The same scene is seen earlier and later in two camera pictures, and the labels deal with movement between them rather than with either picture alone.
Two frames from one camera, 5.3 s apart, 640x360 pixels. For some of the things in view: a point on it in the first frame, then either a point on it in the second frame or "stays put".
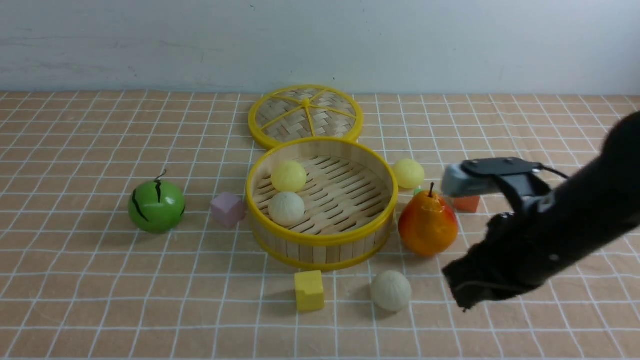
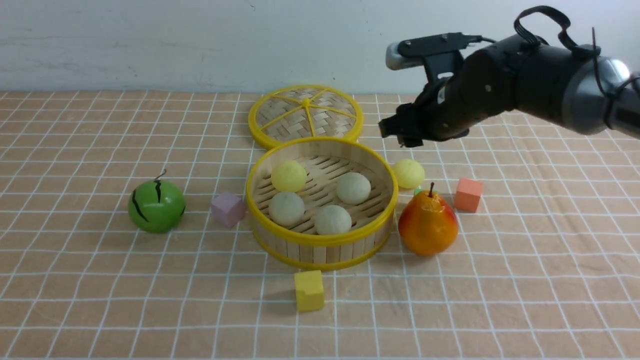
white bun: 286,209 stays put
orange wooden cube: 466,204 stays put
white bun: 391,291 -> 332,220
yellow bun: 288,176 stays put
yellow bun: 409,173 stays put
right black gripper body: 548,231 -> 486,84
